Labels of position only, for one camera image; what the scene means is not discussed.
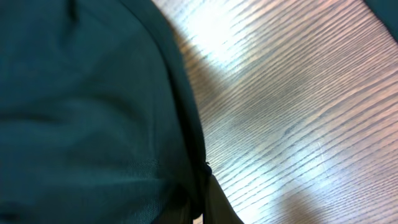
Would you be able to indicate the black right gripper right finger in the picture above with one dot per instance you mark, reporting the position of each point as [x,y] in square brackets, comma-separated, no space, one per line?
[218,210]

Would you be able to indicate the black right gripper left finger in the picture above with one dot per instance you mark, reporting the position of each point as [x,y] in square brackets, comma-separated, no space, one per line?
[177,211]

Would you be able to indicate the black t-shirt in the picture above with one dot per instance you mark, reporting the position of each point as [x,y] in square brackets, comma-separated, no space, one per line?
[98,120]

